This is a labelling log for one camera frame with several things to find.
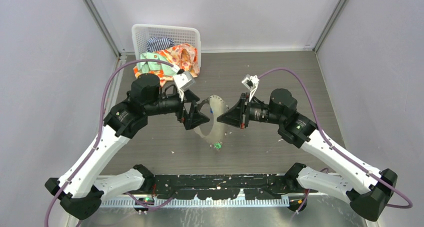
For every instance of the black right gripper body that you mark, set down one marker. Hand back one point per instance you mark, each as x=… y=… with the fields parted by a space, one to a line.
x=246 y=116

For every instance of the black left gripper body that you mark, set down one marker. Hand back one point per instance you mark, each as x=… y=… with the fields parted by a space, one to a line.
x=180 y=114

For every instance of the perforated metal plate holder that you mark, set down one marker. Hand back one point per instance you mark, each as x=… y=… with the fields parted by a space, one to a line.
x=218 y=130

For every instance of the green key tag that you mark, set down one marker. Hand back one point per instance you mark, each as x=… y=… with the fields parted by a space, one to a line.
x=217 y=146

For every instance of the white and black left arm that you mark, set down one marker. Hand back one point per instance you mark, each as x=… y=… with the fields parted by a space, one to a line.
x=79 y=191

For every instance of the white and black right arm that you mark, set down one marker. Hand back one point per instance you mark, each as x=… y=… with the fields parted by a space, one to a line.
x=365 y=188

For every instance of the mint green cloth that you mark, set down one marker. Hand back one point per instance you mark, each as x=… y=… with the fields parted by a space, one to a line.
x=163 y=68

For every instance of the orange floral cloth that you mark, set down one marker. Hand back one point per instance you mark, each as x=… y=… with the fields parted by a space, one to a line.
x=185 y=56

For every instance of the blue striped cloth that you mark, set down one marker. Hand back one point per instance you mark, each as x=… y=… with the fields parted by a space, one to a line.
x=155 y=44

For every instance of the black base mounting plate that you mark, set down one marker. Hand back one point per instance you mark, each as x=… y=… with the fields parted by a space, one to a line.
x=220 y=186

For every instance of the white plastic laundry basket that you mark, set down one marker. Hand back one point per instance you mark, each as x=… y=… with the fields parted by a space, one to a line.
x=141 y=33

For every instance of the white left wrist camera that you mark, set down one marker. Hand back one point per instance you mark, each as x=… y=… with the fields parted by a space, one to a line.
x=183 y=80

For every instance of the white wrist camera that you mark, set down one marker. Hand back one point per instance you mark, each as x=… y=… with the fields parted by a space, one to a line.
x=183 y=80
x=251 y=82

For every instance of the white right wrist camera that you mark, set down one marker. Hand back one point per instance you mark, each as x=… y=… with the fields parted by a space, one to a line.
x=251 y=82

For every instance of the perforated cable duct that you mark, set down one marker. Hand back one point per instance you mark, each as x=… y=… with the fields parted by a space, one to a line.
x=127 y=202

